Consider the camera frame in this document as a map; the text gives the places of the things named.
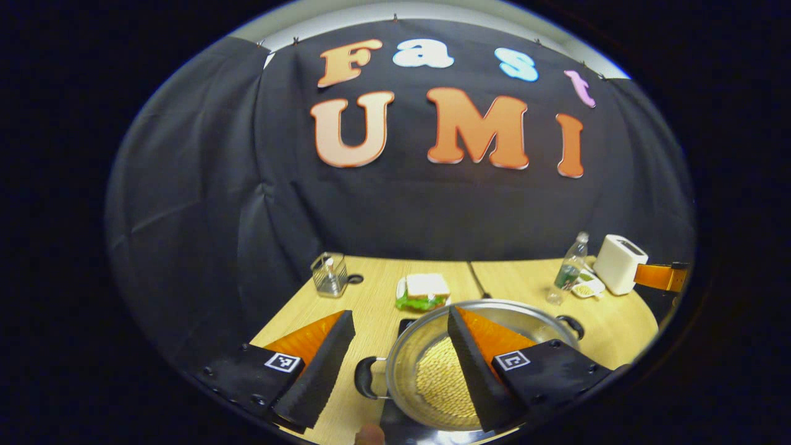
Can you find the sandwich with lettuce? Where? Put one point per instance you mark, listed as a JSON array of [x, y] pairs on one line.
[[426, 285]]

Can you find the stainless steel pot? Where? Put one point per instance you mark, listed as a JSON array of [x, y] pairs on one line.
[[408, 364]]

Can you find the white divided plate with beans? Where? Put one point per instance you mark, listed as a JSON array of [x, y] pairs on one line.
[[586, 289]]

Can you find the clear plastic bottle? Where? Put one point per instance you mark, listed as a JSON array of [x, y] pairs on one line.
[[568, 275]]

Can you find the white toaster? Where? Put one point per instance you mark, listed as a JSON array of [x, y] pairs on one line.
[[618, 266]]

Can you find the pile of soybeans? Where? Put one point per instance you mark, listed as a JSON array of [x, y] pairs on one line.
[[442, 383]]

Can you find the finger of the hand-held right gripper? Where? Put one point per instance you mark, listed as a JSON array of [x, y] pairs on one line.
[[661, 276], [661, 306]]

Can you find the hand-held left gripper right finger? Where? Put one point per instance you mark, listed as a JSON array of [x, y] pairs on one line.
[[473, 371]]

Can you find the black induction cooktop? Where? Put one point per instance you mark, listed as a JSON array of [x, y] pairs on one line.
[[395, 426]]

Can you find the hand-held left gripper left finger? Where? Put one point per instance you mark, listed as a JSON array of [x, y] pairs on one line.
[[324, 374]]

